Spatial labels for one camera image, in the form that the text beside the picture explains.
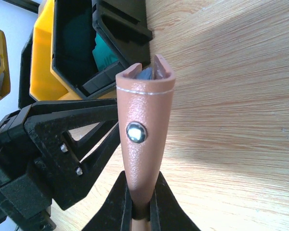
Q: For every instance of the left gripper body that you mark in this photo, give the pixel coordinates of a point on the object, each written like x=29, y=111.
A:
x=24, y=196

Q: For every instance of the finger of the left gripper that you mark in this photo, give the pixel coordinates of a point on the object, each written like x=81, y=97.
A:
x=76, y=140

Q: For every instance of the black bin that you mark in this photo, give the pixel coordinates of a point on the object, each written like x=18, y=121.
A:
x=93, y=40

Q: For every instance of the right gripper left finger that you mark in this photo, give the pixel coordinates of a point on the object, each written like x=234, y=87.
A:
x=116, y=212

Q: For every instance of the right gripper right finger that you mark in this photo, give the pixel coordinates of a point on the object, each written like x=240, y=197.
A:
x=165, y=211

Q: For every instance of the yellow bin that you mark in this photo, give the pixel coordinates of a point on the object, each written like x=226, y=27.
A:
x=44, y=83

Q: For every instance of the teal card stack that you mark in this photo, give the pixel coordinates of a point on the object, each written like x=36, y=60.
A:
x=102, y=54

